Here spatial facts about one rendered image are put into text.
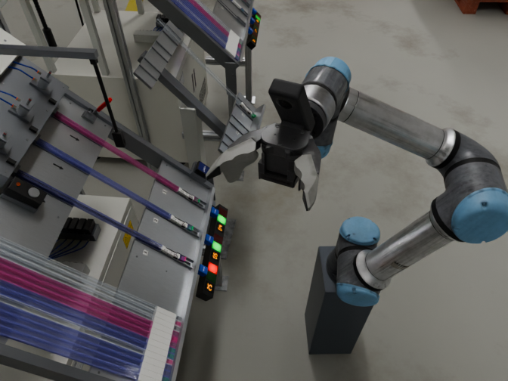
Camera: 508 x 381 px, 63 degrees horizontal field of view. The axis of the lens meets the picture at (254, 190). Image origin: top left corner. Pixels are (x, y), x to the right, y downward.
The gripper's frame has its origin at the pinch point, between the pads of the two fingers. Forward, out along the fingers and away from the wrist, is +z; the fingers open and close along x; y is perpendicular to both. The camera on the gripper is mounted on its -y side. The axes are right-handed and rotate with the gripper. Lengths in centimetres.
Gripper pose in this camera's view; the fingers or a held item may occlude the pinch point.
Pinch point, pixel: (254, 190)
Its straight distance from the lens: 54.9
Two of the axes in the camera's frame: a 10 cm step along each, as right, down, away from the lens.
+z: -4.2, 6.7, -6.1
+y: 0.4, 6.9, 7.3
